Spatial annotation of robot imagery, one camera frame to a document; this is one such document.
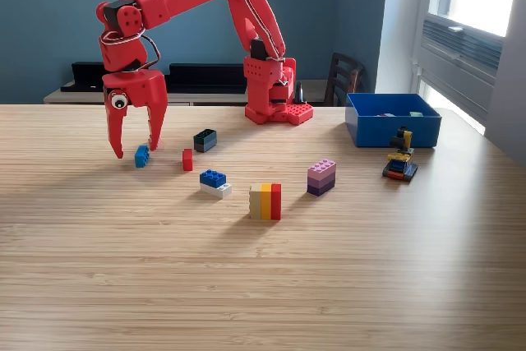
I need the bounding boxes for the pink and purple brick stack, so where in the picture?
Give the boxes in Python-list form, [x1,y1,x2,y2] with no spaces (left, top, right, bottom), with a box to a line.
[306,159,337,197]

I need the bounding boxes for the blue and white brick stack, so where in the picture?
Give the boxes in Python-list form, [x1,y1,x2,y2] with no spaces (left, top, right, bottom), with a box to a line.
[199,169,233,200]

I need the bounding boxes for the low wooden sideboard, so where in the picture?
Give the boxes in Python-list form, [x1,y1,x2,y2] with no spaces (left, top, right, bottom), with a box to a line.
[43,79,330,106]

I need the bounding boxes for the dark wooden chair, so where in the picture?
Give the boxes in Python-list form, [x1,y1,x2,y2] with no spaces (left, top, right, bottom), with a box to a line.
[323,52,366,107]

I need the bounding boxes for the grey window air unit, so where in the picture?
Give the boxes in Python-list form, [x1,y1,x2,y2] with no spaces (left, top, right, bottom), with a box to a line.
[417,13,505,122]

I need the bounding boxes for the black wall shelf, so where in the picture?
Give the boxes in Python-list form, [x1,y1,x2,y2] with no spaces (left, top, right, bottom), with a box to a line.
[60,62,249,95]

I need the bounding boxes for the tan orange red brick stack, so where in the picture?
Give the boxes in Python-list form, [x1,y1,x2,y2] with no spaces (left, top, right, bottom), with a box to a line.
[248,182,283,221]

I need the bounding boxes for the small yellow toy digger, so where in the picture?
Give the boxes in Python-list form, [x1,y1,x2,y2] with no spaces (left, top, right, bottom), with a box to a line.
[381,126,420,183]

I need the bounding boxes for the blue plastic bin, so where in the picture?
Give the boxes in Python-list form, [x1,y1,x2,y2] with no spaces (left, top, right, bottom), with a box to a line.
[344,92,443,149]

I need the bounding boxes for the light blue brick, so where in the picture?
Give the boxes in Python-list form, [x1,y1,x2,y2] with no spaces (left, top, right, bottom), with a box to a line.
[134,145,150,169]

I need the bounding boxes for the black and grey brick stack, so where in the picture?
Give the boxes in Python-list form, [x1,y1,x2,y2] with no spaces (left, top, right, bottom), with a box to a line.
[192,128,218,153]

